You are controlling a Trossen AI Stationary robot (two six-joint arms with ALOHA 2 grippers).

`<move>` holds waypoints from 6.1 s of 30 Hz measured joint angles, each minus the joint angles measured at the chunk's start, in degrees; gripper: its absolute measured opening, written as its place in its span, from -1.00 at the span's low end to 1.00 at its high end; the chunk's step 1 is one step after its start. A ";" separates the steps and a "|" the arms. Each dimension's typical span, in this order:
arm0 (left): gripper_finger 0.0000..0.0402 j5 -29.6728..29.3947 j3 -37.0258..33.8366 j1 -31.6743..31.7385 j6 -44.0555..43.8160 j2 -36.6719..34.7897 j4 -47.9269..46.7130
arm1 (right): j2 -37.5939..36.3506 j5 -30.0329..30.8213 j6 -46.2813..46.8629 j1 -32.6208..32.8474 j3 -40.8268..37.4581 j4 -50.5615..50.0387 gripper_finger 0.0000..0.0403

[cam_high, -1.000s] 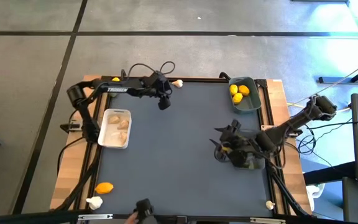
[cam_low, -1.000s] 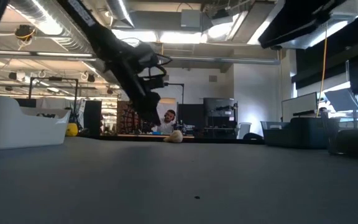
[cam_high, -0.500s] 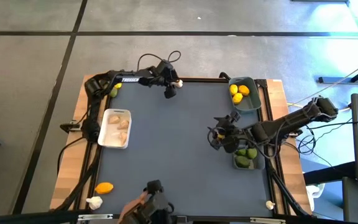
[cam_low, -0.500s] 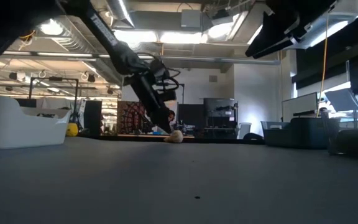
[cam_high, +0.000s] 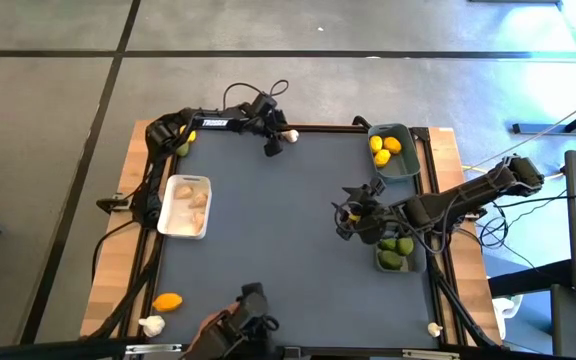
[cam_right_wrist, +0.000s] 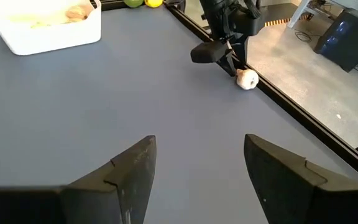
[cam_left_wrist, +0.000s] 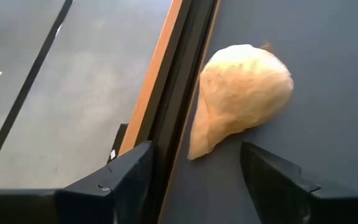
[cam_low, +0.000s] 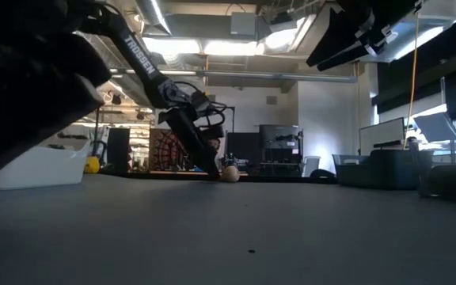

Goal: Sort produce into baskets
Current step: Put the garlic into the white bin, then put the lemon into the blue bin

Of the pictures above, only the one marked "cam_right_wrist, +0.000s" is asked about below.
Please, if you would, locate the white plastic basket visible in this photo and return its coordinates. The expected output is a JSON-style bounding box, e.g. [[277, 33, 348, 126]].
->
[[0, 0, 103, 56]]

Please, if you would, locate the black computer tower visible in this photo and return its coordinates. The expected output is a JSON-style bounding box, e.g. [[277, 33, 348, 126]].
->
[[313, 7, 358, 73]]

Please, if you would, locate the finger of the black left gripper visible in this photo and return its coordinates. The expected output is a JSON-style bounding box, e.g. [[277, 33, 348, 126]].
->
[[215, 51, 238, 78], [235, 34, 250, 68]]

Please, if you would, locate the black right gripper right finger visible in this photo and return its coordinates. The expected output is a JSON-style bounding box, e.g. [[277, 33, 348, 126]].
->
[[243, 133, 358, 224]]

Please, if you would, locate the brown ginger root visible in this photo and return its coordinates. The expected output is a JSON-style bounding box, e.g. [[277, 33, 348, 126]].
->
[[64, 3, 95, 24]]

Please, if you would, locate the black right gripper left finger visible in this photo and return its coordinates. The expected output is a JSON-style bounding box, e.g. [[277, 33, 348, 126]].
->
[[0, 134, 157, 224]]

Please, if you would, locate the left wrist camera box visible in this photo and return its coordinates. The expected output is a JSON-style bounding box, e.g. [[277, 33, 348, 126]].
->
[[190, 40, 231, 65]]

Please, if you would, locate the green round plush toy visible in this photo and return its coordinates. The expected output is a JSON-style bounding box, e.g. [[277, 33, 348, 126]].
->
[[235, 68, 260, 91]]

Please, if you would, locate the yellow black striped cable cover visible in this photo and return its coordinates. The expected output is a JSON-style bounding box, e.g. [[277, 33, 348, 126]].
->
[[264, 17, 291, 28]]

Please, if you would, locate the green lime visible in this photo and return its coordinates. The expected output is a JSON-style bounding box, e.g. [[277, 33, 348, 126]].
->
[[123, 0, 145, 9]]

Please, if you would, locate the white table leg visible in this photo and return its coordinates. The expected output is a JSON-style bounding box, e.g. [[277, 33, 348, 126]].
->
[[287, 0, 313, 29]]

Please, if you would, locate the yellow lemon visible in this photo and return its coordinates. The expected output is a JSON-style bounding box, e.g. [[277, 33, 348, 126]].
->
[[144, 0, 164, 9]]

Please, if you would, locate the black floor cable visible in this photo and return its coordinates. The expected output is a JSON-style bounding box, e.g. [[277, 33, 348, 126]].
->
[[293, 28, 316, 44]]

